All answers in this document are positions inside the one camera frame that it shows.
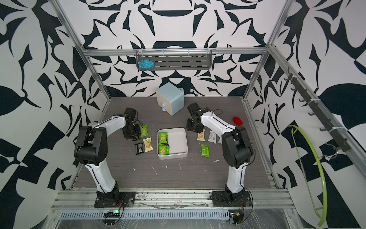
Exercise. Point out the red oval object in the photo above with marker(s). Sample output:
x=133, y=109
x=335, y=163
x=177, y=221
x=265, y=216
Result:
x=238, y=121

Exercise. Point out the grey wall shelf rack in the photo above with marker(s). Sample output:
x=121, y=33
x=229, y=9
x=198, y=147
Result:
x=174, y=60

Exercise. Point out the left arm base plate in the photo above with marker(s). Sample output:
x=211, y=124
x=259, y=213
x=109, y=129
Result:
x=112, y=200

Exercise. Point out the small white bottle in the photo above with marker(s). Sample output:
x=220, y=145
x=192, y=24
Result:
x=163, y=107

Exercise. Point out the yellow cookie packet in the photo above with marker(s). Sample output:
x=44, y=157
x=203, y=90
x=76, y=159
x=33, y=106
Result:
x=201, y=136
x=148, y=144

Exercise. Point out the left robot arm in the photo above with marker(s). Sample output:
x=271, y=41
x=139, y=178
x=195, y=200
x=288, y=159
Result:
x=92, y=148

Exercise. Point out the black cookie packet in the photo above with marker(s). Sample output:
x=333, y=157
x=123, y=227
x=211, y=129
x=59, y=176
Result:
x=139, y=148

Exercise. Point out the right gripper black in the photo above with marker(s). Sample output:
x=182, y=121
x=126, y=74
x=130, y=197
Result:
x=198, y=129

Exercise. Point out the white storage box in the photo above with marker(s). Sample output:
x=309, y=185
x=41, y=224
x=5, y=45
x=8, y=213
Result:
x=177, y=141

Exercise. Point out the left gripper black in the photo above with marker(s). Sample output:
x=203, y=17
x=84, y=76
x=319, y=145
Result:
x=137, y=132

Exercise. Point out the grey hook rail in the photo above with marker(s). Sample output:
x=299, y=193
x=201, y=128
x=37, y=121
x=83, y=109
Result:
x=318, y=108

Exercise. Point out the light blue drawer cabinet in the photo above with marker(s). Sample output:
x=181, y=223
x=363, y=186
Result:
x=173, y=97

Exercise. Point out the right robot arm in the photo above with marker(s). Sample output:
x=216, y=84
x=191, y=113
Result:
x=237, y=148

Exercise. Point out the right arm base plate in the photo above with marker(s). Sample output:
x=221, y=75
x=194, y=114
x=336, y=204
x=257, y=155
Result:
x=227, y=199

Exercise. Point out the teal crocheted cloth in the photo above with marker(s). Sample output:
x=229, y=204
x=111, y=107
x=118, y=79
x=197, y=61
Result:
x=146, y=65

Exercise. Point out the green cookie packet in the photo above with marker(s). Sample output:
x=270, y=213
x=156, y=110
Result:
x=205, y=151
x=163, y=138
x=144, y=131
x=163, y=149

